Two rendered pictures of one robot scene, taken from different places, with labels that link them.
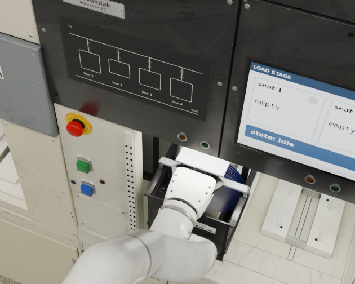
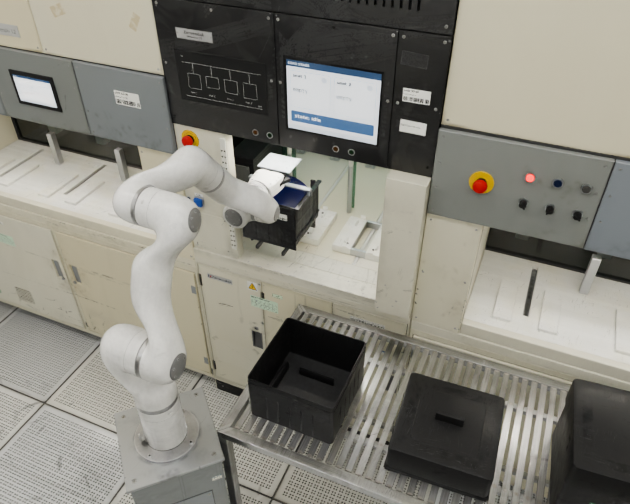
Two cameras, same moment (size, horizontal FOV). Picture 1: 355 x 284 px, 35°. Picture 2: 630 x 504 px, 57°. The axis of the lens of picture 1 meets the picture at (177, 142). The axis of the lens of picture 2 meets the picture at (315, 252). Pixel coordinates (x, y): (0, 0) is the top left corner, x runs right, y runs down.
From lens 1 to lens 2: 93 cm
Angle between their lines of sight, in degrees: 11
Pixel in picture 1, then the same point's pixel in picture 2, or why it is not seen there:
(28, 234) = not seen: hidden behind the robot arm
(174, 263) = (244, 196)
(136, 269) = (210, 163)
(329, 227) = not seen: hidden behind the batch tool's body
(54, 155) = not seen: hidden behind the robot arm
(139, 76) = (224, 86)
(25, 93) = (155, 118)
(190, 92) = (255, 91)
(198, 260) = (261, 198)
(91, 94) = (196, 109)
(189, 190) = (264, 178)
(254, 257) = (326, 263)
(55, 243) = (178, 271)
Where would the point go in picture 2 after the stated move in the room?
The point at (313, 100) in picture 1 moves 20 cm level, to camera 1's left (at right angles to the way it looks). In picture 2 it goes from (324, 80) to (253, 79)
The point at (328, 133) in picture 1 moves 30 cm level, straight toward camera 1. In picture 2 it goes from (337, 105) to (290, 152)
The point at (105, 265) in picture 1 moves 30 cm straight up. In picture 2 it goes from (190, 149) to (172, 25)
